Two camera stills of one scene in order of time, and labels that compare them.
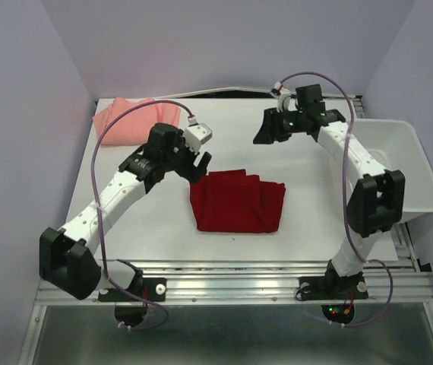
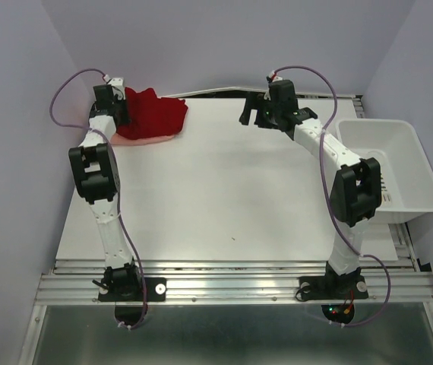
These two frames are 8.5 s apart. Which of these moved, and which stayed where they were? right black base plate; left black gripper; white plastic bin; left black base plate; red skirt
Moved: left black gripper; red skirt
Stayed: white plastic bin; left black base plate; right black base plate
